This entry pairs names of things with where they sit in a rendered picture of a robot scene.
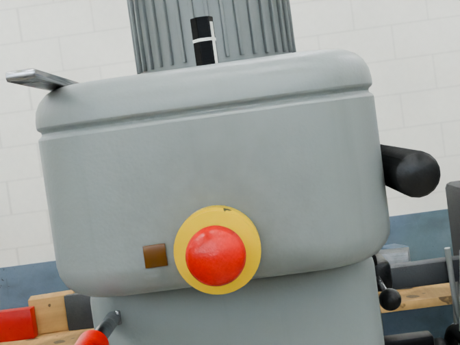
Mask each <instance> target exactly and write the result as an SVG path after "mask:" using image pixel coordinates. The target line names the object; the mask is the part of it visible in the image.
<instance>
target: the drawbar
mask: <svg viewBox="0 0 460 345"><path fill-rule="evenodd" d="M210 21H212V22H213V17H212V16H200V17H196V18H192V19H190V24H191V29H192V39H193V40H196V39H198V38H208V37H211V36H212V33H211V28H210ZM213 27H214V22H213ZM214 37H215V32H214ZM194 53H195V59H196V66H202V65H207V64H215V58H214V48H213V43H212V40H207V41H201V42H196V43H194Z"/></svg>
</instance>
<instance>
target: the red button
mask: <svg viewBox="0 0 460 345"><path fill-rule="evenodd" d="M245 263H246V249H245V246H244V243H243V241H242V239H241V238H240V236H239V235H238V234H237V233H236V232H234V231H233V230H231V229H229V228H227V227H224V226H219V225H213V226H208V227H205V228H203V229H201V230H199V231H197V232H196V233H195V234H194V235H193V236H192V238H191V239H190V241H189V243H188V245H187V248H186V264H187V267H188V270H189V271H190V273H191V274H192V276H193V277H194V278H195V279H196V280H198V281H200V282H201V283H203V284H205V285H209V286H222V285H226V284H229V283H231V282H232V281H234V280H235V279H237V278H238V277H239V275H240V274H241V272H242V271H243V269H244V266H245Z"/></svg>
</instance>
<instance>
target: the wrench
mask: <svg viewBox="0 0 460 345"><path fill-rule="evenodd" d="M5 79H6V81H7V82H9V83H13V84H18V85H22V86H29V87H32V88H38V89H42V90H48V91H52V90H55V89H57V88H61V87H64V86H69V85H72V84H78V83H79V82H76V81H72V80H69V79H66V78H63V77H59V76H57V75H52V74H50V73H46V72H44V71H40V70H37V69H34V68H29V69H24V70H18V71H9V72H6V73H5Z"/></svg>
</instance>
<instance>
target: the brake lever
mask: <svg viewBox="0 0 460 345"><path fill-rule="evenodd" d="M121 324H122V320H121V315H120V311H119V310H118V311H111V312H109V313H108V314H107V315H106V317H104V319H103V320H102V321H101V323H100V324H99V325H98V327H97V328H96V329H95V330H88V331H85V332H83V333H82V334H81V335H80V336H79V338H78V340H77V341H76V343H75V345H109V342H108V337H109V336H110V335H111V334H112V332H113V330H114V329H115V328H116V326H117V325H121Z"/></svg>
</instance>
